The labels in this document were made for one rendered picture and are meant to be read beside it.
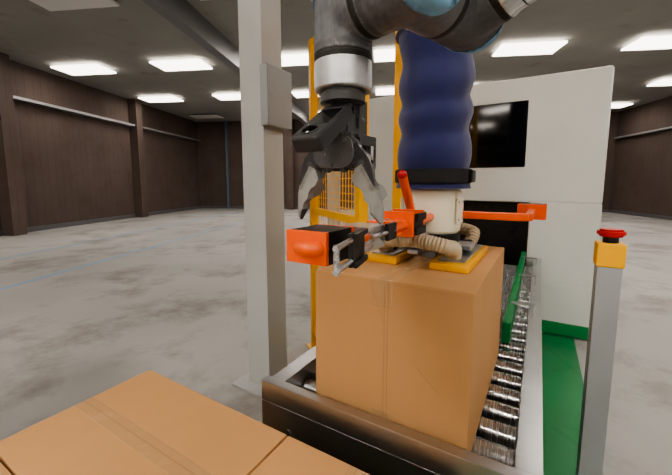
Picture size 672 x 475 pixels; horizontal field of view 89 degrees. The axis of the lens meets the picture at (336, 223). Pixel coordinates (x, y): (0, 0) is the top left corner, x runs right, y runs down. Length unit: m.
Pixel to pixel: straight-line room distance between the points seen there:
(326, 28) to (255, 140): 1.39
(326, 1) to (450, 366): 0.73
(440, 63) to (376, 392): 0.86
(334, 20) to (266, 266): 1.52
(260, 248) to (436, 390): 1.29
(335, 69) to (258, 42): 1.47
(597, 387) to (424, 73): 1.07
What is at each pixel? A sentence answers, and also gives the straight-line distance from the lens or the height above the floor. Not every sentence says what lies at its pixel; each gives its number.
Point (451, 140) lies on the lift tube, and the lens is 1.00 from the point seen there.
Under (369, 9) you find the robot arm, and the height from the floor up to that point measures 1.40.
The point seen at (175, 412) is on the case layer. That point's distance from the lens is 1.17.
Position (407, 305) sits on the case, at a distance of 0.82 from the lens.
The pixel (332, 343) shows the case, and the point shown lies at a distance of 0.96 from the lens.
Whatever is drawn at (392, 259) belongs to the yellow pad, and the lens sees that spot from 0.97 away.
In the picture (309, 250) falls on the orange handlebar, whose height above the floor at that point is 1.08.
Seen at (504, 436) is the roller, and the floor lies 0.54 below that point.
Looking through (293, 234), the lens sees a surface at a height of 1.10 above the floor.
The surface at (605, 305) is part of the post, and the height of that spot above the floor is 0.81.
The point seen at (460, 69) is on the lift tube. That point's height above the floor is 1.47.
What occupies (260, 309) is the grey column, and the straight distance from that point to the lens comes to 2.02.
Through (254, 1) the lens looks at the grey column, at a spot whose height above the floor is 2.08.
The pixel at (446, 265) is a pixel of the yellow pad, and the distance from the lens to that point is 0.92.
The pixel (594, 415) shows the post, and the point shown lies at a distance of 1.45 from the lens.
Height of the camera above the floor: 1.17
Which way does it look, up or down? 7 degrees down
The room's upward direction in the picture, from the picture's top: straight up
